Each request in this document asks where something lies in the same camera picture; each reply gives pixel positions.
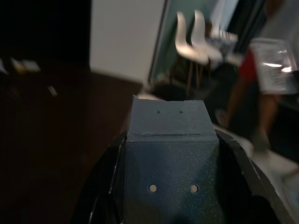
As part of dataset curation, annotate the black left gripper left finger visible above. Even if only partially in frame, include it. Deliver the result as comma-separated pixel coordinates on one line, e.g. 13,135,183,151
87,130,128,224

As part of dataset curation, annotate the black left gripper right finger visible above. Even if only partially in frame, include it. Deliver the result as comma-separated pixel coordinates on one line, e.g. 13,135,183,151
214,127,292,224

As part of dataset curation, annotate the dark brown wooden cabinet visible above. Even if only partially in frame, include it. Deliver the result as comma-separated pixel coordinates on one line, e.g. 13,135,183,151
0,57,143,224

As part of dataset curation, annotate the dark blue printed block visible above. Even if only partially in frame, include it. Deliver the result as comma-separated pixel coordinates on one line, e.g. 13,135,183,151
121,94,226,224

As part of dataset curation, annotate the person in red shirt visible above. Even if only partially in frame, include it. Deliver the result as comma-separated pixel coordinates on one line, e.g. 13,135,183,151
216,50,281,152

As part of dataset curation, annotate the clear plastic bag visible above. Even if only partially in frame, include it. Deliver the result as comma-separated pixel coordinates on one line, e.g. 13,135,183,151
250,37,295,94

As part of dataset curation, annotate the cluttered table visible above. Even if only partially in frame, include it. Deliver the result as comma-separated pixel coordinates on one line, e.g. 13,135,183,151
209,29,241,65

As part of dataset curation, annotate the white plastic chair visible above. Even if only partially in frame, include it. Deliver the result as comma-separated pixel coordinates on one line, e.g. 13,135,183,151
186,9,224,91
171,11,210,93

